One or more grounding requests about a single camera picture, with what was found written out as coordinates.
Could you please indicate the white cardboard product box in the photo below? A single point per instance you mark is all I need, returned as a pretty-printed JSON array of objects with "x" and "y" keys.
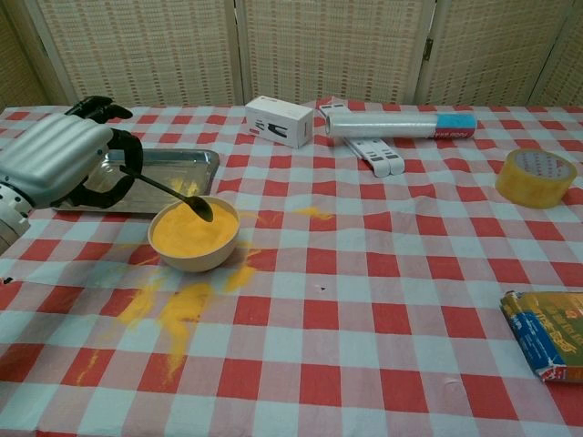
[{"x": 278, "y": 118}]

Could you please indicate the beige woven folding screen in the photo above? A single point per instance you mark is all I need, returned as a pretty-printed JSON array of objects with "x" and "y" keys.
[{"x": 182, "y": 45}]

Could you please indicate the red white checkered tablecloth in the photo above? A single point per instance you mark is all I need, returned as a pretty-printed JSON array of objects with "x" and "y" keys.
[{"x": 364, "y": 273}]

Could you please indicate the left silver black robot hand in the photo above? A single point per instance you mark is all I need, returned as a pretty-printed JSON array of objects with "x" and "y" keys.
[{"x": 50, "y": 155}]

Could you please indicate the metal screen hinge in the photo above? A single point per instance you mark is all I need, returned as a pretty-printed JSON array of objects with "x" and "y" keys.
[{"x": 428, "y": 49}]

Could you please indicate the bowl of yellow powder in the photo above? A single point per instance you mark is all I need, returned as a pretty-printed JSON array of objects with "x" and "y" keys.
[{"x": 196, "y": 263}]

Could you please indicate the cling film roll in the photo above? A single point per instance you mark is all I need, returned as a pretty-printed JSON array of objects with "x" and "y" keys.
[{"x": 382, "y": 125}]

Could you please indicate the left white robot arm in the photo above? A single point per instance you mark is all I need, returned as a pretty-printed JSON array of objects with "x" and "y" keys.
[{"x": 9, "y": 218}]

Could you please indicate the clear packing tape roll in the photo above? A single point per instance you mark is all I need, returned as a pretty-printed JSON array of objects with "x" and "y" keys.
[{"x": 524, "y": 186}]

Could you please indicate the rectangular steel tray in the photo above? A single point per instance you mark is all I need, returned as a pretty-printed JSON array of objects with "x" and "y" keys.
[{"x": 182, "y": 168}]

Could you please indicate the gold blue foil packet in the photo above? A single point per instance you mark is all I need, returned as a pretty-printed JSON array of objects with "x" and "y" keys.
[{"x": 546, "y": 332}]

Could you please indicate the white folding stand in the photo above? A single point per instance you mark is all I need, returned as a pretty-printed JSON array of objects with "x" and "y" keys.
[{"x": 380, "y": 161}]

